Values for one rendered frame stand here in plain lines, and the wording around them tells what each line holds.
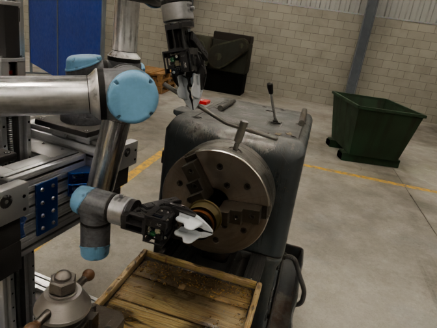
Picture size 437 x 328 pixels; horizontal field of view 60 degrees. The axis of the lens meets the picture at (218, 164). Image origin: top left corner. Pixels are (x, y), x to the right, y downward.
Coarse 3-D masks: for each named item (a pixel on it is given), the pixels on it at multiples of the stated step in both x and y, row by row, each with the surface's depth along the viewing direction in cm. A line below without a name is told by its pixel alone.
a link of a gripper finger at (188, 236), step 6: (180, 228) 92; (198, 228) 92; (180, 234) 90; (186, 234) 90; (192, 234) 91; (198, 234) 91; (204, 234) 90; (210, 234) 90; (186, 240) 88; (192, 240) 88
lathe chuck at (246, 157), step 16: (208, 144) 107; (224, 144) 106; (208, 160) 102; (224, 160) 101; (240, 160) 100; (256, 160) 105; (176, 176) 106; (208, 176) 103; (224, 176) 102; (240, 176) 101; (256, 176) 100; (176, 192) 108; (224, 192) 103; (240, 192) 102; (256, 192) 101; (272, 192) 107; (208, 240) 109; (224, 240) 108; (240, 240) 106
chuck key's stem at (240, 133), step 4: (244, 120) 101; (240, 124) 101; (244, 124) 100; (240, 128) 101; (244, 128) 101; (240, 132) 101; (244, 132) 101; (236, 136) 102; (240, 136) 101; (236, 140) 102; (240, 140) 102; (236, 144) 103; (232, 148) 104; (236, 148) 103
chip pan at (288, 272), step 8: (280, 264) 178; (288, 264) 179; (288, 272) 173; (280, 280) 166; (288, 280) 167; (280, 288) 161; (288, 288) 162; (280, 296) 156; (288, 296) 157; (280, 304) 152; (288, 304) 152; (280, 312) 147; (288, 312) 148; (272, 320) 142; (280, 320) 143; (288, 320) 144
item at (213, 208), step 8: (200, 200) 96; (208, 200) 96; (192, 208) 94; (200, 208) 94; (208, 208) 94; (216, 208) 96; (200, 216) 91; (208, 216) 92; (216, 216) 94; (208, 224) 91; (216, 224) 94
